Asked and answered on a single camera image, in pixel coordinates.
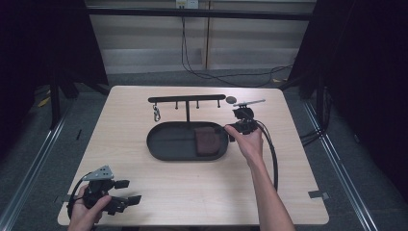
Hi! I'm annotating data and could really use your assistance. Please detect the right hand-held gripper cable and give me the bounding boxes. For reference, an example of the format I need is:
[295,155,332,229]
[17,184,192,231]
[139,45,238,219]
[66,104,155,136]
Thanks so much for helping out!
[254,118,280,193]

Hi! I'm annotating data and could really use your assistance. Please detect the black hook rack with tray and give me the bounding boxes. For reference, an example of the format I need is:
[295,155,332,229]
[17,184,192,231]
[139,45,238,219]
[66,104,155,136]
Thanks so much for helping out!
[145,93,230,162]

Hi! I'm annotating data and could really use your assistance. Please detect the grey tape piece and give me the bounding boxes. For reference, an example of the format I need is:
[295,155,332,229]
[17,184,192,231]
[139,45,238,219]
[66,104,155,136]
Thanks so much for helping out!
[307,190,331,201]

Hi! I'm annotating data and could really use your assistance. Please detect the dark curtain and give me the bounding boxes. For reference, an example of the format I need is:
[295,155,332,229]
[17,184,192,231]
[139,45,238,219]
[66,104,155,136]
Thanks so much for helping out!
[0,0,110,162]
[288,0,408,201]

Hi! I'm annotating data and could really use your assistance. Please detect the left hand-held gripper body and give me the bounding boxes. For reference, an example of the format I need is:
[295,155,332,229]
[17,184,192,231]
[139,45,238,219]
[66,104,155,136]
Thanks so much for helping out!
[82,165,128,216]

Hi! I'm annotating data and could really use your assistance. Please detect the metal floor rail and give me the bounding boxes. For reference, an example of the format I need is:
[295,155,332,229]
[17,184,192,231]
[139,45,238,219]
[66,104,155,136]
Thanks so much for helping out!
[0,105,76,231]
[302,100,381,231]

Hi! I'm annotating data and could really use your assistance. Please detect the black metal stand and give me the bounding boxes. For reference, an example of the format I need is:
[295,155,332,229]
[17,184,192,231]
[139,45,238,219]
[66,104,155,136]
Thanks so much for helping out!
[47,71,63,131]

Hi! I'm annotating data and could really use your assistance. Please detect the person's left hand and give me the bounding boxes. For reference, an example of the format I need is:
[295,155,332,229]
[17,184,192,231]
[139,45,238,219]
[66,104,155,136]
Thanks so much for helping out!
[67,185,113,231]

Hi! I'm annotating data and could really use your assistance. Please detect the black wall cable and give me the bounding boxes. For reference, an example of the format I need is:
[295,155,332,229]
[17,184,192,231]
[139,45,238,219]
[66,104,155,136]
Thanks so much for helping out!
[180,15,294,89]

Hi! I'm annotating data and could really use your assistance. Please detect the yellow tape strip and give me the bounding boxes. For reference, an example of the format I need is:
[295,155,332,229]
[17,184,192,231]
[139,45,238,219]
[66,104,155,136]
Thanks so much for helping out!
[37,95,52,109]

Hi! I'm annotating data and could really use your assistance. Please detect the white wall socket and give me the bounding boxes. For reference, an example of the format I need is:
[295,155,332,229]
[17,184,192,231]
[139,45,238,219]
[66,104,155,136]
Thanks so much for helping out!
[175,0,200,10]

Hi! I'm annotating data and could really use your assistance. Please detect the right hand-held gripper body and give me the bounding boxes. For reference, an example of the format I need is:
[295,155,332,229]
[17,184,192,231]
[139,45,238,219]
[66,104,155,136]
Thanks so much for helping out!
[230,98,267,136]

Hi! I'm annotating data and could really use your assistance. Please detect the person's right hand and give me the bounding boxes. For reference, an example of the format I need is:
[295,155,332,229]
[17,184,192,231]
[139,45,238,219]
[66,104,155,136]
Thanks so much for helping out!
[223,124,265,167]

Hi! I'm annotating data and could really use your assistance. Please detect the silver carabiner keychain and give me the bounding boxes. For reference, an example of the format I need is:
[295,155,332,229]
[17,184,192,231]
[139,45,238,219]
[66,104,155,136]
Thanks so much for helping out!
[152,102,162,123]

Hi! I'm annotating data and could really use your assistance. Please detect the black horizontal bar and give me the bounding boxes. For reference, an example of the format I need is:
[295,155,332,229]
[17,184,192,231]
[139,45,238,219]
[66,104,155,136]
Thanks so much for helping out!
[86,7,315,22]

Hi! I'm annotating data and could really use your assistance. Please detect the black floor cables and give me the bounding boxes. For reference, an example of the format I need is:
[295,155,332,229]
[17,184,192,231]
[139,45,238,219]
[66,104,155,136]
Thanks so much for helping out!
[298,127,325,147]

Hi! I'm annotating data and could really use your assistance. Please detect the hand-held gripper cable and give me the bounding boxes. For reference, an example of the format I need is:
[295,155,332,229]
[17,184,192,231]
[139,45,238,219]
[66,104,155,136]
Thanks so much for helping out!
[65,172,93,219]
[254,118,280,193]

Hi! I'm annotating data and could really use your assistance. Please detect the left hand-held gripper cable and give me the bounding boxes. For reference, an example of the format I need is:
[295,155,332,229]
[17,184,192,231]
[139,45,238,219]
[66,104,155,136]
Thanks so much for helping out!
[65,172,93,219]

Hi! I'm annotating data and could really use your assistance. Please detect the brown leather pouch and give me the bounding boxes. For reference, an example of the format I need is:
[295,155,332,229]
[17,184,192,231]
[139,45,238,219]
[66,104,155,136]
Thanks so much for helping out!
[193,125,222,158]

